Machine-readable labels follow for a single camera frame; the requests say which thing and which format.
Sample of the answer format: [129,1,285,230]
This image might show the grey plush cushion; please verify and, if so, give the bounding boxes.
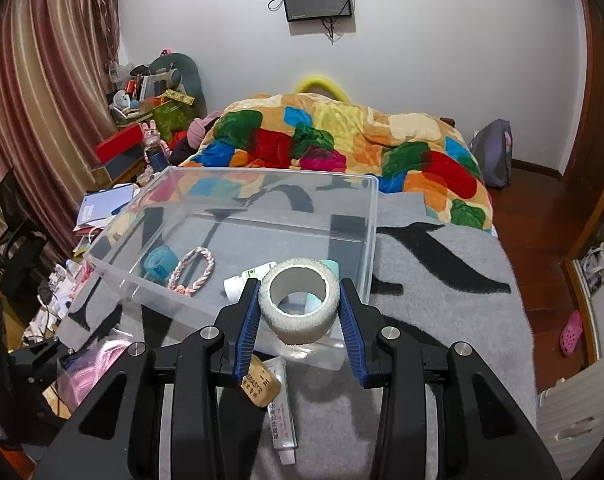
[149,51,207,111]

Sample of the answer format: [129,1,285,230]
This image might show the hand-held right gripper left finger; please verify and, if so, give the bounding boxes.
[36,278,261,480]

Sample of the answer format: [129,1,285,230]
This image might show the pink clog shoe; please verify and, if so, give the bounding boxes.
[559,310,583,357]

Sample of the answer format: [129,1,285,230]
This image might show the pink bunny bottle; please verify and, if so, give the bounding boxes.
[140,121,171,173]

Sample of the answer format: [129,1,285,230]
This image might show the pink knit hat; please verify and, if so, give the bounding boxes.
[188,112,223,150]

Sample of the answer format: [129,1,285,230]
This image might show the wooden wardrobe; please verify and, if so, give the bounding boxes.
[562,0,604,271]

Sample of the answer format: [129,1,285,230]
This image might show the yellow pillow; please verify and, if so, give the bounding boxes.
[295,75,353,103]

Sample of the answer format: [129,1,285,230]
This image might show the teal tape roll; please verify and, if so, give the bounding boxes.
[142,246,179,282]

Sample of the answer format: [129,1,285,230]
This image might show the colourful patchwork blanket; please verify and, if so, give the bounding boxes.
[104,92,495,241]

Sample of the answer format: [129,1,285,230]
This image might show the black monitor cable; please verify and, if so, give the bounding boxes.
[321,16,345,45]

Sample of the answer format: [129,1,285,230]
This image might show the black office chair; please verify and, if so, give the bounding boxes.
[0,167,57,311]

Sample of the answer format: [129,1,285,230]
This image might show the white shoes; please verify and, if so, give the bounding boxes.
[579,241,604,288]

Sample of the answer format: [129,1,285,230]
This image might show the pink braided rope bracelet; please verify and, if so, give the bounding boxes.
[167,247,216,297]

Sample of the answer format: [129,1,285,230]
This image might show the pink striped curtain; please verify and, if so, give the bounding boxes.
[0,0,150,261]

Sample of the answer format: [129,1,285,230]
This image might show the red box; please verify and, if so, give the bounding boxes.
[95,124,145,162]

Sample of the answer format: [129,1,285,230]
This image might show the blue notebook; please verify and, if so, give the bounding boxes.
[76,183,137,231]

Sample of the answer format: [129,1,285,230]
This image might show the clear bag of pink yarn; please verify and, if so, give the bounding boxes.
[56,338,133,418]

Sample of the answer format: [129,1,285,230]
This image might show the white tube with green label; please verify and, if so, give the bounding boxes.
[224,261,279,302]

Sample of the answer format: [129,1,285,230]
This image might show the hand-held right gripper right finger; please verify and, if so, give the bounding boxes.
[338,278,563,480]

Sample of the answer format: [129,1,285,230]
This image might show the teal plastic item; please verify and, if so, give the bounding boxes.
[302,259,341,314]

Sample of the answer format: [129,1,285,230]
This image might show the grey blanket with black pattern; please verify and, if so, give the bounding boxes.
[56,192,539,480]

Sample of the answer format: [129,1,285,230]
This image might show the pile of papers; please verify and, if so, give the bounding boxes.
[24,255,98,346]

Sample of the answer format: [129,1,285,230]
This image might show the clear plastic storage box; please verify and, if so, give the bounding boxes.
[84,166,380,372]

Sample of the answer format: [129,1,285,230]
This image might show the green patterned bag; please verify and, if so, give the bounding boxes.
[144,91,196,137]

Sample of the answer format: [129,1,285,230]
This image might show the white plastic drawer cabinet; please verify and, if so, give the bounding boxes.
[536,357,604,463]

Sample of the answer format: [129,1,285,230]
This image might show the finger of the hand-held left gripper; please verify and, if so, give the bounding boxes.
[8,336,76,387]

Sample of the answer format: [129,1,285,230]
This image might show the white tape roll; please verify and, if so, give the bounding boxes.
[258,258,343,346]

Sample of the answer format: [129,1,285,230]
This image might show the white ointment tube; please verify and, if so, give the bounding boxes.
[267,356,299,465]

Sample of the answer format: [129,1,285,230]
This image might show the purple backpack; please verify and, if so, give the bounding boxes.
[470,119,514,190]

